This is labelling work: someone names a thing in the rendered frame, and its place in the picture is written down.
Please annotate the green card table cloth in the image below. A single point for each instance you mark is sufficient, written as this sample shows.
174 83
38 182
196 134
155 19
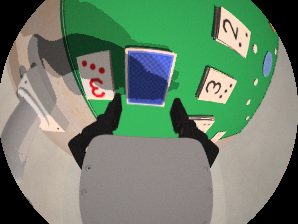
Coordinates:
185 27

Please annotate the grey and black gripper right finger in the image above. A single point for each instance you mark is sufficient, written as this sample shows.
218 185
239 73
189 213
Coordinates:
186 128

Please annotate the blue round coaster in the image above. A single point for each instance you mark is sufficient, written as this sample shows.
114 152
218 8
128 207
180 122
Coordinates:
267 64

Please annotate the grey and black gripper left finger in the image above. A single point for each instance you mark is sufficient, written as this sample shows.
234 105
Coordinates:
106 123

